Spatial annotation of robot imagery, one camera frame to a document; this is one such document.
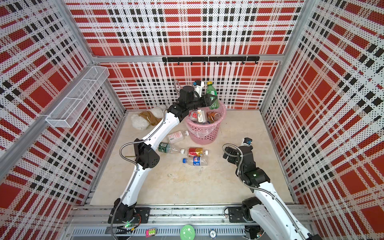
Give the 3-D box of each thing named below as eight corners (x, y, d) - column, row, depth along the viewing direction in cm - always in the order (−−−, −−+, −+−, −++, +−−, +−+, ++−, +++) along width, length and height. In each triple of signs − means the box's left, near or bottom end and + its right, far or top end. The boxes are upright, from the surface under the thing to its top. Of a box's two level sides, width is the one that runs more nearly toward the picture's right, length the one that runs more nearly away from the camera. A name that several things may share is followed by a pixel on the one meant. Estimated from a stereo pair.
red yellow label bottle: (187, 157, 95) (187, 154, 92) (188, 150, 98) (187, 147, 95) (208, 157, 94) (208, 154, 92) (207, 150, 98) (208, 147, 95)
